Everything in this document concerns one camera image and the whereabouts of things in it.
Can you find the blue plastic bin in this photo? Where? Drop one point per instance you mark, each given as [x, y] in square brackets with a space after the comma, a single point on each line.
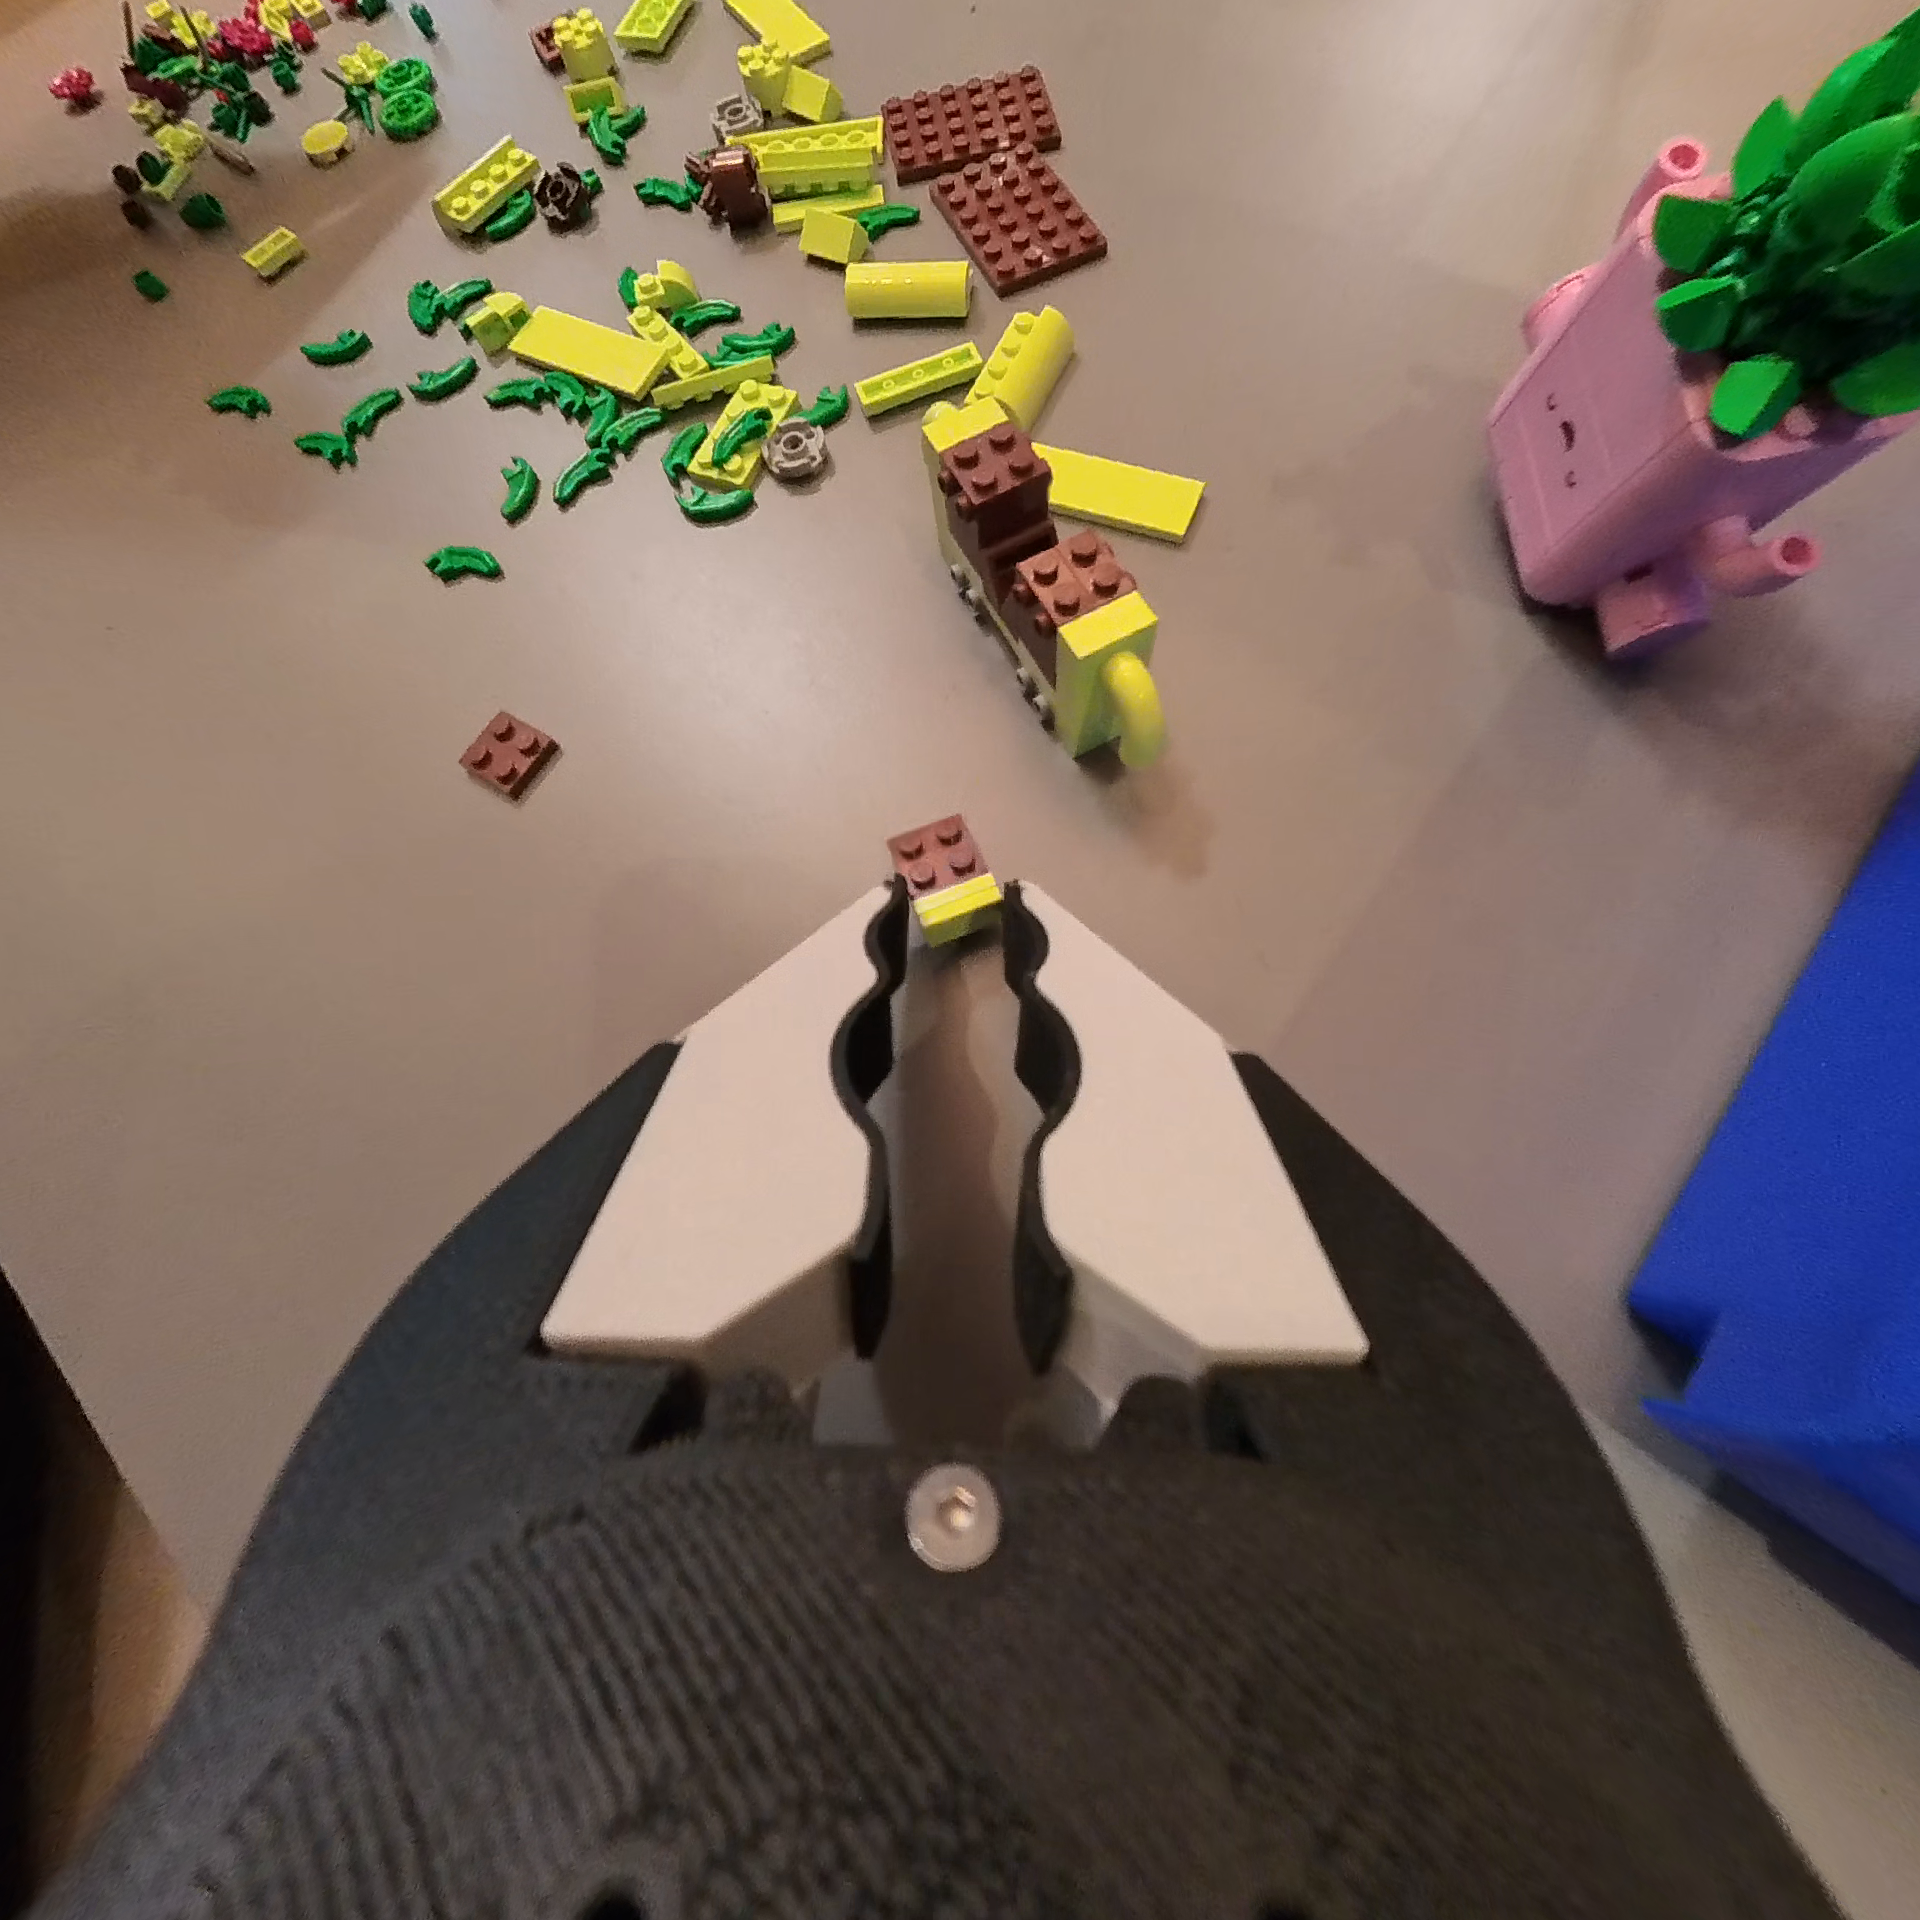
[1799, 1199]

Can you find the grey round plate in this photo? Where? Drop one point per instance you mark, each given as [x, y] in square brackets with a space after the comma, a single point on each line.
[734, 111]
[795, 446]

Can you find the dark brown round piece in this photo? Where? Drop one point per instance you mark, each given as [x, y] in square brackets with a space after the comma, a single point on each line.
[563, 187]

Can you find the pink brick plant pot figure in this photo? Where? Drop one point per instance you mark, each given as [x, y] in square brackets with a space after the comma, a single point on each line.
[1603, 451]

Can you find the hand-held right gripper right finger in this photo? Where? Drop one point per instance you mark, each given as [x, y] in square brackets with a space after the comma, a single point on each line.
[1198, 1199]

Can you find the scattered lime green bricks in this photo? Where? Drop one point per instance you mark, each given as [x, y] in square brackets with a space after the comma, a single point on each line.
[585, 349]

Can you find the brown stem cluster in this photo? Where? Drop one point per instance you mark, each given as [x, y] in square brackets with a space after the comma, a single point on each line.
[731, 183]

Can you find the pile of tiny flower pieces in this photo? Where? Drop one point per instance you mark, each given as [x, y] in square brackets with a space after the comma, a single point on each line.
[76, 85]

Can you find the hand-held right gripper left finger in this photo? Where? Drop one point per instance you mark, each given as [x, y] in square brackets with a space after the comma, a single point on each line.
[705, 1199]

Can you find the lime and brown brick assembly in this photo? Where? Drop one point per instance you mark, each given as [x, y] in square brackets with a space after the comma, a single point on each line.
[1049, 584]

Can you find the brown brick with lime slope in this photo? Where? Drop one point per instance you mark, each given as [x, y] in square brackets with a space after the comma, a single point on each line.
[938, 855]

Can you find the small brown square plate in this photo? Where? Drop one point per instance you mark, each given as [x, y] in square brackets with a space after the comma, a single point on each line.
[510, 749]

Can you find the large brown studded plate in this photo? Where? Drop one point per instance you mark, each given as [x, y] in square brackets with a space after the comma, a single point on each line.
[971, 128]
[1019, 225]

